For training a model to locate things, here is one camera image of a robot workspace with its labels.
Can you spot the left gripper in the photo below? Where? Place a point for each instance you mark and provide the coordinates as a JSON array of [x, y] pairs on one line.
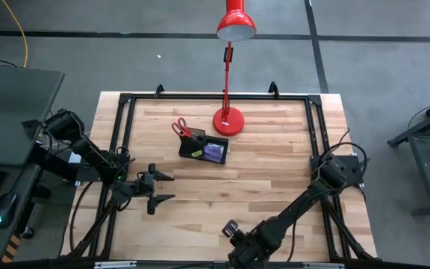
[[151, 187]]

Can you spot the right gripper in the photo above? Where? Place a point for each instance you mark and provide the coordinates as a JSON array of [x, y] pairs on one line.
[[246, 248]]

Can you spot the black mesh desk organizer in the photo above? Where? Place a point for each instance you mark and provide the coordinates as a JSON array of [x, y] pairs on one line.
[[189, 147]]

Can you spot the small yellow sticky note pad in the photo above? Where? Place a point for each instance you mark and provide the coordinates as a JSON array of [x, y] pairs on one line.
[[197, 153]]

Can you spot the purple sticky note pad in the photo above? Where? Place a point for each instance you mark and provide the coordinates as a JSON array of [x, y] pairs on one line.
[[213, 153]]

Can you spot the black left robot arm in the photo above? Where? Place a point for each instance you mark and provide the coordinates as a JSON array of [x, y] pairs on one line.
[[88, 149]]

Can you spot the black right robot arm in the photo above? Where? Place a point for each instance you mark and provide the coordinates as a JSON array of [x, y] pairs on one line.
[[304, 198]]

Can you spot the red desk lamp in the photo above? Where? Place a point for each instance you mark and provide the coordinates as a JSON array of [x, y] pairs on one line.
[[229, 121]]

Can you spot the black table clamp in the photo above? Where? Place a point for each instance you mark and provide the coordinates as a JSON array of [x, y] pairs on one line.
[[159, 89], [273, 89]]

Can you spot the low dark grey desk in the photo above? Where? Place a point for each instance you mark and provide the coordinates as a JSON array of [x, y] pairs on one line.
[[21, 179]]

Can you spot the black computer mouse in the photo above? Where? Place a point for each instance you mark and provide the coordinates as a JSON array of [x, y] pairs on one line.
[[5, 209]]

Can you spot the dark grey side desk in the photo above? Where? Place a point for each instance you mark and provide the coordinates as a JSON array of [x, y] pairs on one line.
[[9, 104]]

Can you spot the black side stand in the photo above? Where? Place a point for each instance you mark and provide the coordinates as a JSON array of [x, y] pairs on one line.
[[420, 164]]

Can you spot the silver aluminium bracket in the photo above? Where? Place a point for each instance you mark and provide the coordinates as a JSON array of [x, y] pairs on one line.
[[323, 265], [115, 265]]

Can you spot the black aluminium table frame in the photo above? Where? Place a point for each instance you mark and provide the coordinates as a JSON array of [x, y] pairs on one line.
[[218, 96]]

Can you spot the black triangular corner bracket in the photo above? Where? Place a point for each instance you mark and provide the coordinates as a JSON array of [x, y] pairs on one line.
[[31, 127]]

